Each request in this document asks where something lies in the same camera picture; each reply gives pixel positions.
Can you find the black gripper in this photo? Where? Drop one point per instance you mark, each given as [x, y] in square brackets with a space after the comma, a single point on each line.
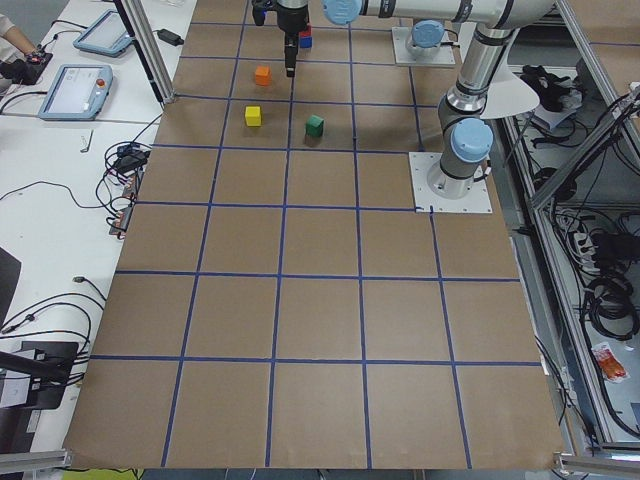
[289, 21]

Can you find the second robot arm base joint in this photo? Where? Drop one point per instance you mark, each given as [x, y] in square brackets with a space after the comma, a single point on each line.
[424, 34]

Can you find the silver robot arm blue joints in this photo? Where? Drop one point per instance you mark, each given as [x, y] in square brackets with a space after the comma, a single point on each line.
[496, 24]

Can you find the blue wooden block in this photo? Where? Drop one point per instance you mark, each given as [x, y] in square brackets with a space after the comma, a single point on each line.
[305, 42]

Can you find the orange wooden block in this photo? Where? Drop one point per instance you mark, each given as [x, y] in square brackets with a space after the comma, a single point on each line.
[263, 75]

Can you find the yellow wooden block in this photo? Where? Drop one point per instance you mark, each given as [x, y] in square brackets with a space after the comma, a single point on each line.
[253, 116]

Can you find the green wooden block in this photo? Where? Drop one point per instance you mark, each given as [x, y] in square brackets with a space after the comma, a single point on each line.
[314, 126]

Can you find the person hand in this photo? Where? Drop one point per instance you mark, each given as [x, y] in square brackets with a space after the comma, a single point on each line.
[14, 43]

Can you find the black power adapter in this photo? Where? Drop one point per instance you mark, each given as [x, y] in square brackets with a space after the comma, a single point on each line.
[170, 37]

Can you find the teach pendant far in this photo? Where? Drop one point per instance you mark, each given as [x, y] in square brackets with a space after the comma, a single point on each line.
[106, 36]

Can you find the teach pendant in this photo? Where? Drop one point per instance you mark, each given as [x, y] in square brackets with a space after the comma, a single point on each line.
[106, 36]
[77, 93]

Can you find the teach pendant near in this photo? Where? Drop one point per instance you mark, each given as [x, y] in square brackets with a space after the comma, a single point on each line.
[77, 93]

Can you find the allen key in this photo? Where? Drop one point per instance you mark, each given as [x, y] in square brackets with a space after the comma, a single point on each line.
[87, 141]

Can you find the orange snack packet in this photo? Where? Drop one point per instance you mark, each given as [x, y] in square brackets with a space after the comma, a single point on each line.
[609, 365]

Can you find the second arm base plate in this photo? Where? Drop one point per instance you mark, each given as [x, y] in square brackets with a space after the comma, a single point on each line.
[409, 54]

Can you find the aluminium frame post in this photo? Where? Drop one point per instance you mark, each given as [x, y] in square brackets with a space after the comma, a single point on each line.
[137, 25]

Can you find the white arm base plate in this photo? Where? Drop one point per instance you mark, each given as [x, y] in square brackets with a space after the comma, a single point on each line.
[435, 192]

